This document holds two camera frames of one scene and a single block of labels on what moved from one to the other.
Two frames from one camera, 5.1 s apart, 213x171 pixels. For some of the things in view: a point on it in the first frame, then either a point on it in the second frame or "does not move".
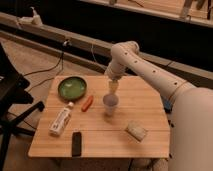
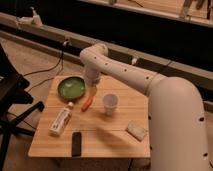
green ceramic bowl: (72, 88) does not move
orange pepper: (87, 103) does not move
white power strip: (30, 20) does not move
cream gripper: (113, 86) → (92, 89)
